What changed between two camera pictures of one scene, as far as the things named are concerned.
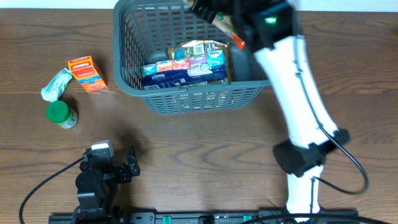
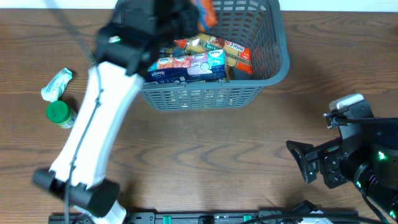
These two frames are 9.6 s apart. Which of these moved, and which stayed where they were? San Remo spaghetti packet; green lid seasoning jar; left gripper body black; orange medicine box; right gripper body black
Moved: left gripper body black; orange medicine box; San Remo spaghetti packet; right gripper body black
Stayed: green lid seasoning jar
